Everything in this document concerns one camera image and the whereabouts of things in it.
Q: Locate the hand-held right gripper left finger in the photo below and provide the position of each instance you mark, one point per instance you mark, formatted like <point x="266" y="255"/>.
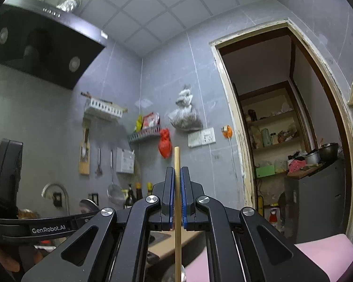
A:
<point x="172" y="205"/>

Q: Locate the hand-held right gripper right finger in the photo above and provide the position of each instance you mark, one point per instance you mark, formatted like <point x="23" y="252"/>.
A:
<point x="184" y="205"/>

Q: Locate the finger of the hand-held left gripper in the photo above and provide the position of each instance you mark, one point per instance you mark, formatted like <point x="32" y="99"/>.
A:
<point x="86" y="216"/>

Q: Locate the wooden chopstick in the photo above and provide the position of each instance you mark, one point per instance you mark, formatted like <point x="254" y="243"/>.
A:
<point x="177" y="158"/>

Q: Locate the person's left hand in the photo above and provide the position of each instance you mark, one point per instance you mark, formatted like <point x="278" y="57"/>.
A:
<point x="6" y="258"/>

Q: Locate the row of condiment bottles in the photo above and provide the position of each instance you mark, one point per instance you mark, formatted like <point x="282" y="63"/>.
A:
<point x="136" y="195"/>

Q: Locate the hanging metal strainer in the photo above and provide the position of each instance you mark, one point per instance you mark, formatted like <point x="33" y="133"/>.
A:
<point x="115" y="192"/>

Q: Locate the steel faucet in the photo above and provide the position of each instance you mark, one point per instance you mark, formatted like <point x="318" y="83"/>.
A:
<point x="57" y="189"/>

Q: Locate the wooden hanging board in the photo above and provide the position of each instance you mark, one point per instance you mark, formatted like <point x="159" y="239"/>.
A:
<point x="84" y="155"/>

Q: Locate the red plastic bag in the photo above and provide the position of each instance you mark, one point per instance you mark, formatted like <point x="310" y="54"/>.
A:
<point x="164" y="144"/>

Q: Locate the green box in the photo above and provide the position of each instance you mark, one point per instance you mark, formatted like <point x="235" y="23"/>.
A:
<point x="264" y="171"/>

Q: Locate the red snack packet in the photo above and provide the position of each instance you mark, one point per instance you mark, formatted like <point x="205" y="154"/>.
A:
<point x="151" y="120"/>

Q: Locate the yellow snack packet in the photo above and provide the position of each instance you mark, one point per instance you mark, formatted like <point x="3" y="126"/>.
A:
<point x="138" y="123"/>

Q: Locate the red and white bottle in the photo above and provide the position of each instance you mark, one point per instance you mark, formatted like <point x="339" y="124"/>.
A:
<point x="273" y="216"/>

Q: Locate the clear bag of dried goods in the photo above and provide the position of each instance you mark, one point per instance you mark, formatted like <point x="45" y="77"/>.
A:
<point x="185" y="114"/>

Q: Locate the wooden cupboard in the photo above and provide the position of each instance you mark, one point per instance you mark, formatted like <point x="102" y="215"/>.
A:
<point x="270" y="152"/>

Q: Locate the pink cloth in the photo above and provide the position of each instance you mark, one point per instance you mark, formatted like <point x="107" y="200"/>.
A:
<point x="297" y="166"/>

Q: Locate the grey cabinet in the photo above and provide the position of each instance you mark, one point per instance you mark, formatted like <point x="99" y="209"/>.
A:
<point x="314" y="205"/>

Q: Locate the steel pot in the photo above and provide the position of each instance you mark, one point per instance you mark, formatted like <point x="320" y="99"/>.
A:
<point x="312" y="158"/>

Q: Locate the pink tablecloth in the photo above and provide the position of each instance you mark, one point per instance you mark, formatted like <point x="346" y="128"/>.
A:
<point x="320" y="249"/>

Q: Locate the dark metal bowl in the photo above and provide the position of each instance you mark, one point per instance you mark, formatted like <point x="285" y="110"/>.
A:
<point x="329" y="151"/>

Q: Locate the black range hood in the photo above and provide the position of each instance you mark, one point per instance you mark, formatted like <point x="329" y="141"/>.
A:
<point x="47" y="44"/>

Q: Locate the white wall box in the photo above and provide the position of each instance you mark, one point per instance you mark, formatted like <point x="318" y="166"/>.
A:
<point x="125" y="161"/>

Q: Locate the white wall socket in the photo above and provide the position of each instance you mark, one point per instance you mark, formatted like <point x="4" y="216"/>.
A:
<point x="201" y="137"/>

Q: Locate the grey wall shelf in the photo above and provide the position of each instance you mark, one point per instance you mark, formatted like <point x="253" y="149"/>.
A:
<point x="144" y="135"/>

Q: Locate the orange wall hook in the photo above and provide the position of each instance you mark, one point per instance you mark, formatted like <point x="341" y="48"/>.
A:
<point x="227" y="131"/>

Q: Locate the pale door frame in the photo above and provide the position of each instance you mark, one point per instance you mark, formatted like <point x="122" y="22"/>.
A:
<point x="238" y="123"/>

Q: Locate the white wall rack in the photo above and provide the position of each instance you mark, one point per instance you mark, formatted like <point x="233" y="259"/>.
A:
<point x="104" y="107"/>

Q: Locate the foil duct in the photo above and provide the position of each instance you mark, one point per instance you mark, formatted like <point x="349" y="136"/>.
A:
<point x="68" y="4"/>

